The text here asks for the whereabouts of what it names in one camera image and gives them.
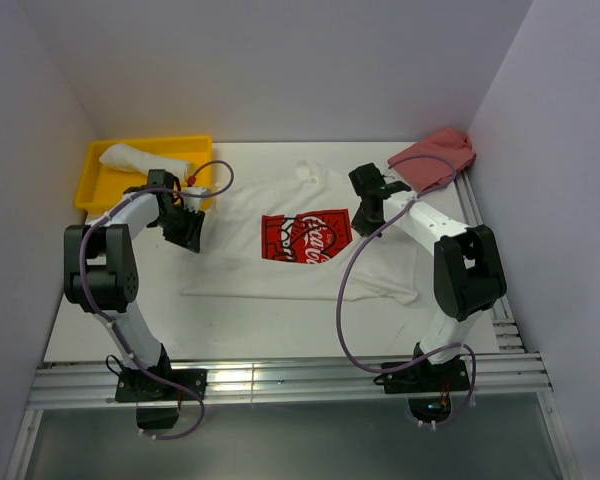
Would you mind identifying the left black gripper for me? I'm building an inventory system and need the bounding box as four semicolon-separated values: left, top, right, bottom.
154;203;206;253

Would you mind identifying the white printed t-shirt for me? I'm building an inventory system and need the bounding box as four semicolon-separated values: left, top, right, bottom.
178;159;419;307

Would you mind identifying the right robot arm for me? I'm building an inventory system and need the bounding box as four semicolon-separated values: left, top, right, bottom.
336;163;507;390

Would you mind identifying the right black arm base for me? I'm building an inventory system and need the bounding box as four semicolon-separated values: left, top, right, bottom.
373;356;471;427

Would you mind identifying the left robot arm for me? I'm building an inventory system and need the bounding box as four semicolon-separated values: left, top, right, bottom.
64;170;212;399

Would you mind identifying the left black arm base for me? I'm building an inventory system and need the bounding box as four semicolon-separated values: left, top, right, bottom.
105;350;208;433

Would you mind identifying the pink folded t-shirt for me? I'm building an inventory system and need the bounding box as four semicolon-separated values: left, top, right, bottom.
387;127;477;193

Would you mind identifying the rolled white t-shirt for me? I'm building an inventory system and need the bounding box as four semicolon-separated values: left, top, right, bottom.
99;143;196;181

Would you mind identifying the yellow plastic tray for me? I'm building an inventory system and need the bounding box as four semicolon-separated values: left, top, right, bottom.
75;136;213;215

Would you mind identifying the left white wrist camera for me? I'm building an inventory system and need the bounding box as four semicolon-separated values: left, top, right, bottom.
181;186;212;212

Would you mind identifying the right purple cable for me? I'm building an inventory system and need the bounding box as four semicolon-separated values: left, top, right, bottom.
335;152;477;427

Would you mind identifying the aluminium right side rail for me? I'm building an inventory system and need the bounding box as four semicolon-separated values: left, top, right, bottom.
455;173;527;354

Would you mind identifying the aluminium front rail frame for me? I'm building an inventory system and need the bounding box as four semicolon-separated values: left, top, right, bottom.
7;351;581;479

